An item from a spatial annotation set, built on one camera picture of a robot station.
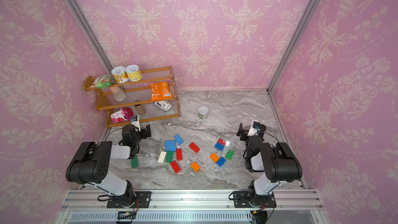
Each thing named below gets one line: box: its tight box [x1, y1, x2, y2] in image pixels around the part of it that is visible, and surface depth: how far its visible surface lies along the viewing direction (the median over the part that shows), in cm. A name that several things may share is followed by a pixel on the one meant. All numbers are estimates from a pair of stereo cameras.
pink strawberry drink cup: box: [110, 106, 134, 123], surface depth 101 cm
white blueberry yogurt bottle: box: [153, 100, 173, 112], surface depth 105 cm
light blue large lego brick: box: [164, 140, 177, 152], surface depth 92 cm
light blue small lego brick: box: [173, 134, 184, 146], surface depth 94 cm
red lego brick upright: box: [175, 148, 183, 162], surface depth 89 cm
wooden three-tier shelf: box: [82, 65, 181, 129], surface depth 100 cm
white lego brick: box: [157, 150, 167, 164], surface depth 88 cm
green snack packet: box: [90, 74, 115, 89], surface depth 84 cm
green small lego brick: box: [224, 149, 235, 161], surface depth 89 cm
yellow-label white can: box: [125, 64, 143, 82], surface depth 87 cm
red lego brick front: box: [169, 160, 182, 174], surface depth 85 cm
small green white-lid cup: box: [198, 105, 209, 120], surface depth 104 cm
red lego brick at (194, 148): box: [188, 142, 201, 154], surface depth 92 cm
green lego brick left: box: [131, 155, 139, 169], surface depth 87 cm
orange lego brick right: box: [209, 152, 220, 164], surface depth 88 cm
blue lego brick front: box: [216, 156, 226, 168], surface depth 87 cm
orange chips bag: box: [148, 81, 174, 102], surface depth 99 cm
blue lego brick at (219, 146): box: [214, 142, 225, 152], surface depth 92 cm
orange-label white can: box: [110, 66, 130, 84], surface depth 87 cm
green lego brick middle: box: [165, 150, 174, 163], surface depth 89 cm
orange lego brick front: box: [190, 161, 201, 173], surface depth 85 cm
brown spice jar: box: [134, 103, 147, 116], surface depth 102 cm
